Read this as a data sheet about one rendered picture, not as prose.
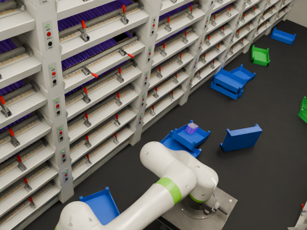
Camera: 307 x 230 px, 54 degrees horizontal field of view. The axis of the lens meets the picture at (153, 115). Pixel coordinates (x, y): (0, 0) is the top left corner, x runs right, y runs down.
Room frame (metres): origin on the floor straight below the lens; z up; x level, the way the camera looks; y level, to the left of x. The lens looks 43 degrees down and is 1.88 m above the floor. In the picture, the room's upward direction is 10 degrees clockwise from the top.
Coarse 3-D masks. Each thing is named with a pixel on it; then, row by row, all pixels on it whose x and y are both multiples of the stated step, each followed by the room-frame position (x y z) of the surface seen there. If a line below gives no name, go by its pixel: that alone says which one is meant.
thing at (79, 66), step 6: (126, 42) 1.50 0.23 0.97; (114, 48) 1.42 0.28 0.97; (102, 54) 1.34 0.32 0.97; (114, 54) 1.39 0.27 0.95; (90, 60) 1.27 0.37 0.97; (96, 60) 1.30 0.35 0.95; (102, 60) 1.32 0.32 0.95; (78, 66) 1.20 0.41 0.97; (90, 66) 1.25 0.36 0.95; (66, 72) 1.14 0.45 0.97; (72, 72) 1.16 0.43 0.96; (66, 78) 1.11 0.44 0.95
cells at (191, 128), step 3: (192, 123) 1.88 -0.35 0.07; (189, 126) 1.82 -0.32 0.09; (192, 126) 1.83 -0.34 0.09; (195, 126) 1.85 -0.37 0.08; (186, 129) 1.81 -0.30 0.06; (189, 129) 1.81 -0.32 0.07; (192, 129) 1.80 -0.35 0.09; (195, 129) 1.83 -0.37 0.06; (189, 132) 1.79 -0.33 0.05; (192, 132) 1.80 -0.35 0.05
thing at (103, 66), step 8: (128, 32) 1.62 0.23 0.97; (136, 32) 1.61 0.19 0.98; (144, 40) 1.58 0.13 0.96; (128, 48) 1.49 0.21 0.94; (136, 48) 1.52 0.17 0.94; (112, 56) 1.38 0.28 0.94; (120, 56) 1.41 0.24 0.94; (128, 56) 1.45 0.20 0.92; (96, 64) 1.28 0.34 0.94; (104, 64) 1.30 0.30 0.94; (112, 64) 1.34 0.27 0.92; (80, 72) 1.19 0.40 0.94; (96, 72) 1.24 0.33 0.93; (64, 80) 1.11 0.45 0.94; (72, 80) 1.13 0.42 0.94; (80, 80) 1.14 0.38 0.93; (88, 80) 1.20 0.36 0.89; (64, 88) 1.06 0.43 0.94; (72, 88) 1.11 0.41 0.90
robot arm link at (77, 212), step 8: (64, 208) 0.48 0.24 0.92; (72, 208) 0.48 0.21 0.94; (80, 208) 0.49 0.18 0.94; (88, 208) 0.50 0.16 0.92; (64, 216) 0.45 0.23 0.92; (72, 216) 0.45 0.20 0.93; (80, 216) 0.46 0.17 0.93; (88, 216) 0.47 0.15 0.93; (64, 224) 0.43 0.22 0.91; (72, 224) 0.43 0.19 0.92; (80, 224) 0.44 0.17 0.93; (88, 224) 0.44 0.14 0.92; (96, 224) 0.45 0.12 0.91
